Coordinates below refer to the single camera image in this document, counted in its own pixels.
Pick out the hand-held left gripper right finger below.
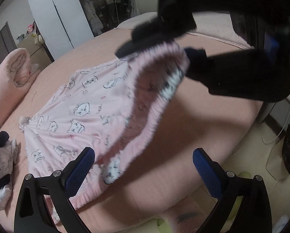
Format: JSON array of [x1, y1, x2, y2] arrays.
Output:
[[193, 148, 273, 233]]

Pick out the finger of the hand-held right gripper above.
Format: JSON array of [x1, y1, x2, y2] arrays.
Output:
[[115, 0, 197, 57], [184, 47, 290, 102]]

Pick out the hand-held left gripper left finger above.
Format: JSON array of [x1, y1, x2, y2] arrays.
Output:
[[14, 147, 96, 233]]

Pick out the pink printed pajama pants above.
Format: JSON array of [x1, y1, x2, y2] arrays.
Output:
[[19, 41, 191, 210]]

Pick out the flat textured pillow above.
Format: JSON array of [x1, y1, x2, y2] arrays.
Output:
[[187, 12, 255, 51], [116, 12, 160, 30]]

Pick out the bed with pink sheet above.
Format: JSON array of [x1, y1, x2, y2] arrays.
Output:
[[0, 12, 264, 233]]

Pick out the dark glass wardrobe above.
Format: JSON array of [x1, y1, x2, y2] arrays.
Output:
[[72, 0, 141, 38]]

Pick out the pale white garment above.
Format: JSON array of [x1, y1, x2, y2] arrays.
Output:
[[0, 138, 21, 190]]

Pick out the white garment with navy trim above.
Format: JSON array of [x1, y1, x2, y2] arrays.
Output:
[[0, 175, 14, 212]]

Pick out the rolled pink blanket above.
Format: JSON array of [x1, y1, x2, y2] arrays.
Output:
[[0, 48, 42, 127]]

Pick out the white wardrobe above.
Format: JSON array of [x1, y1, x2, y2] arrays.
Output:
[[27, 0, 94, 63]]

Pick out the beige cabinet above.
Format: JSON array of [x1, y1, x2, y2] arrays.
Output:
[[16, 31, 55, 65]]

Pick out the grey door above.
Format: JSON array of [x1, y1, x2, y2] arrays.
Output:
[[0, 22, 17, 66]]

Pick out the white cable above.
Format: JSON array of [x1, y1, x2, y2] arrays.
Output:
[[261, 99, 290, 146]]

